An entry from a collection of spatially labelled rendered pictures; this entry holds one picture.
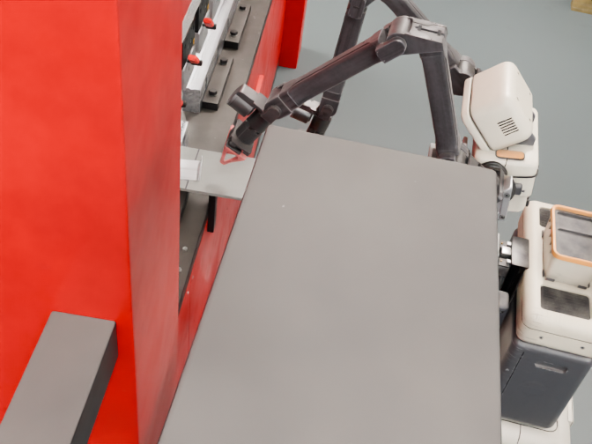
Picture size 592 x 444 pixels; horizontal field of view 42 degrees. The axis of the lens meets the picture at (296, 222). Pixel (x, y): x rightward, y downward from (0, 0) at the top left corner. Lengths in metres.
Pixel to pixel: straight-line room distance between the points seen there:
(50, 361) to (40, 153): 0.26
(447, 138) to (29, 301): 1.23
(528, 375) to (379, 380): 1.91
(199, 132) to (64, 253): 1.71
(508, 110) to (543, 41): 3.35
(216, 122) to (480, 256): 1.94
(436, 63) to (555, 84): 3.19
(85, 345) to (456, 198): 0.45
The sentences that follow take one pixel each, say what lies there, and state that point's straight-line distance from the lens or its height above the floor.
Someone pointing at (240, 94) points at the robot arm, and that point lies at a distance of 2.01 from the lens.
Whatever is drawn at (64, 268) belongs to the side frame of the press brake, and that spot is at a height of 1.78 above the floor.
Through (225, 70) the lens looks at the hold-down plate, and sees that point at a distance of 2.81.
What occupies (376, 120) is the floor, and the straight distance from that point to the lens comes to 4.25.
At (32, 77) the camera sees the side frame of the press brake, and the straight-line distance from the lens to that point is 0.75.
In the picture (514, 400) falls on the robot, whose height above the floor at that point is 0.42.
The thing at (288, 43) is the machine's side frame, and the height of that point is 0.16.
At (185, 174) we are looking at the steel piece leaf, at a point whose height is 1.00.
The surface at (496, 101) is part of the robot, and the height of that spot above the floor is 1.37.
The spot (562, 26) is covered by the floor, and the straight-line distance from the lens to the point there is 5.64.
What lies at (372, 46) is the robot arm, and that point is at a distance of 1.82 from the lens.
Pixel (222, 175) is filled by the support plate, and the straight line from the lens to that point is 2.22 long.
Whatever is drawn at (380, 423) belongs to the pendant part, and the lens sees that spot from 0.60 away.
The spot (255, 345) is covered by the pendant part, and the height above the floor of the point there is 1.95.
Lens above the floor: 2.45
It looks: 44 degrees down
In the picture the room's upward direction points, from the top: 9 degrees clockwise
